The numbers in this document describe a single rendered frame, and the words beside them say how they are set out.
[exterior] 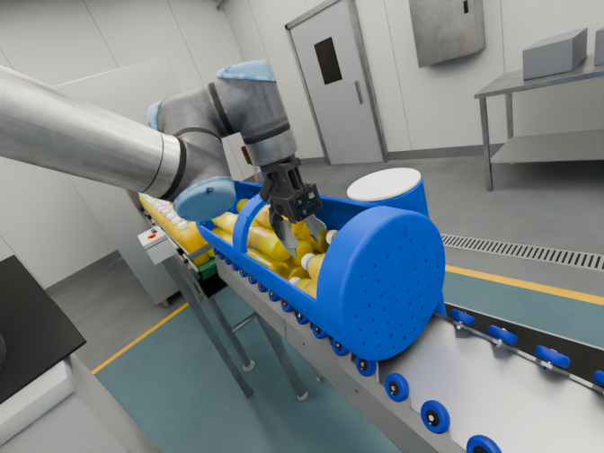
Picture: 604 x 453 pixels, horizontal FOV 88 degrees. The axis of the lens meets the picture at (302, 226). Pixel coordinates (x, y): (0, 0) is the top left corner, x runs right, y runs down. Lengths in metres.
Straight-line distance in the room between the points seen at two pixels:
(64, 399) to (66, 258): 4.60
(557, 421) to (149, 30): 5.95
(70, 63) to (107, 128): 5.16
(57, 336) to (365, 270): 0.74
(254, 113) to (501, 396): 0.62
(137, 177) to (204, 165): 0.09
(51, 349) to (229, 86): 0.72
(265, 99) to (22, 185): 4.91
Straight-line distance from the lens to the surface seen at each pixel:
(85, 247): 5.45
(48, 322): 0.99
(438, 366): 0.70
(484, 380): 0.68
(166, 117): 0.57
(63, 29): 5.70
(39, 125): 0.40
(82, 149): 0.41
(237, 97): 0.55
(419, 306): 0.67
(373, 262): 0.53
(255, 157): 0.57
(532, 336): 1.81
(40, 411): 0.91
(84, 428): 0.96
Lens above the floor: 1.48
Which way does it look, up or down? 24 degrees down
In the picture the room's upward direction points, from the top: 21 degrees counter-clockwise
